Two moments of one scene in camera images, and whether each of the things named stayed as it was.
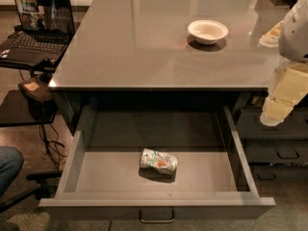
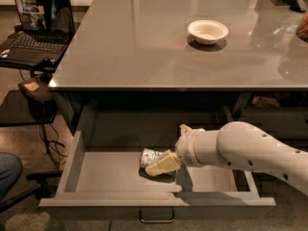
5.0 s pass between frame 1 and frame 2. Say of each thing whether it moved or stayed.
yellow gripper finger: moved
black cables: stayed
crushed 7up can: stayed
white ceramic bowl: stayed
